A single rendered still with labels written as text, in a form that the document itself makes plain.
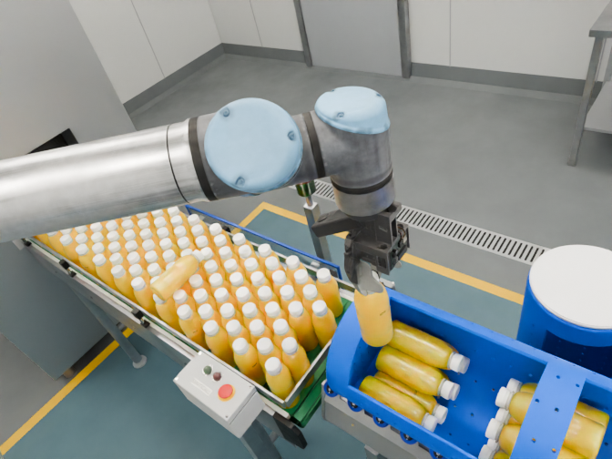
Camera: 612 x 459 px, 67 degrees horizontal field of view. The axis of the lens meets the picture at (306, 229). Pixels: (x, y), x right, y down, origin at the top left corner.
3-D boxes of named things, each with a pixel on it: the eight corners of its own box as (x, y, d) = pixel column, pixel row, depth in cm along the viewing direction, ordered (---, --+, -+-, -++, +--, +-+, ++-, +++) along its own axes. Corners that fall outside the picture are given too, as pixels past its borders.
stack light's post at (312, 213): (355, 377, 227) (311, 209, 154) (348, 373, 229) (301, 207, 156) (359, 371, 229) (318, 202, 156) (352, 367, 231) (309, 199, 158)
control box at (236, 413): (239, 439, 112) (226, 420, 105) (187, 399, 123) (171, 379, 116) (265, 405, 117) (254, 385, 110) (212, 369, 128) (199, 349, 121)
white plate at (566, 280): (507, 267, 128) (506, 270, 129) (584, 344, 108) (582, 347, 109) (592, 230, 131) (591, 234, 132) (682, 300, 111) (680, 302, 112)
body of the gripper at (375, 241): (388, 280, 73) (382, 224, 65) (343, 261, 78) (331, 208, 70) (411, 249, 77) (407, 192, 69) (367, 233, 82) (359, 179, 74)
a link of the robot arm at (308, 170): (209, 126, 56) (309, 100, 55) (226, 137, 67) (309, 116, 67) (229, 202, 56) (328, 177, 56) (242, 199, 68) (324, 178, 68)
